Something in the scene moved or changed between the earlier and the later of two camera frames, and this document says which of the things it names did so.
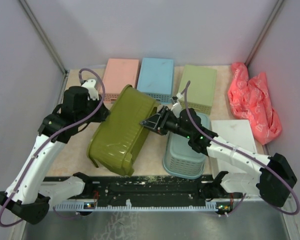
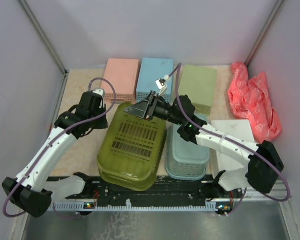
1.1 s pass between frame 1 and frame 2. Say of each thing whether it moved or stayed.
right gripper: moved
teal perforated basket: stayed
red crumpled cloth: stayed
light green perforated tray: stayed
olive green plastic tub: moved
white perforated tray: stayed
